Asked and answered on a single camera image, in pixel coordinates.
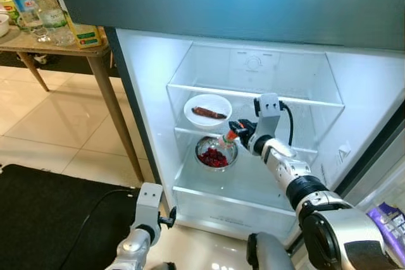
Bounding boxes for beige wooden dining table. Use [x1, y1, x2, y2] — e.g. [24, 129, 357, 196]
[0, 27, 146, 183]

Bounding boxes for small orange capped bottle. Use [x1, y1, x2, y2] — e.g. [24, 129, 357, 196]
[217, 130, 240, 152]

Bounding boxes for grey robot right leg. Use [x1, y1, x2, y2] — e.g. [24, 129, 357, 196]
[246, 231, 297, 270]

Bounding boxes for silver two-door fridge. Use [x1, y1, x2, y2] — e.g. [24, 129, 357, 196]
[51, 0, 405, 250]

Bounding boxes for purple chocolate pack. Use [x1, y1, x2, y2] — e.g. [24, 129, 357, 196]
[366, 202, 405, 266]

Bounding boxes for clear water bottle blue label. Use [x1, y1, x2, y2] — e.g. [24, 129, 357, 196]
[3, 0, 50, 42]

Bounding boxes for small white plate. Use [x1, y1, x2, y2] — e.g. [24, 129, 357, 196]
[183, 93, 234, 129]

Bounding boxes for brown sausage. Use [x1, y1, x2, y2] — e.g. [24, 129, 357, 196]
[191, 106, 228, 121]

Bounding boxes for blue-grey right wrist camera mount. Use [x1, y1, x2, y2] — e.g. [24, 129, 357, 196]
[254, 92, 284, 139]

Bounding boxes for clear glass fridge shelf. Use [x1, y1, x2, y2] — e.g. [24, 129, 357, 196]
[173, 126, 318, 156]

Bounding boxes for silver fridge main door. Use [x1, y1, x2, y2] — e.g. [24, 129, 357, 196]
[334, 101, 405, 270]

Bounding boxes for black floor mat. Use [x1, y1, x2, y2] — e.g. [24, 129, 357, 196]
[0, 163, 139, 270]

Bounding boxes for clear plastic water bottle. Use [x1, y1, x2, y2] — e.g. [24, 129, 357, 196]
[24, 0, 77, 47]

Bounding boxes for clear fridge crisper drawer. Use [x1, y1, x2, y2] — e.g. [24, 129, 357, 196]
[171, 178, 301, 236]

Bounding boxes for steel bowl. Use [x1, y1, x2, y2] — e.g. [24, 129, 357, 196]
[194, 135, 240, 171]

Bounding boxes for red berries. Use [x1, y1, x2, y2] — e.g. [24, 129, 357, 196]
[198, 148, 230, 169]

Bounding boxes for yellow and green carton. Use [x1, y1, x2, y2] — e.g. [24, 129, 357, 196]
[63, 9, 104, 50]

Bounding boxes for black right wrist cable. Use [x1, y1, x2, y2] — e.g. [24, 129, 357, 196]
[278, 101, 296, 149]

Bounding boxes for white bowl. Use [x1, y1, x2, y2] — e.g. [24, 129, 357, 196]
[0, 13, 11, 38]

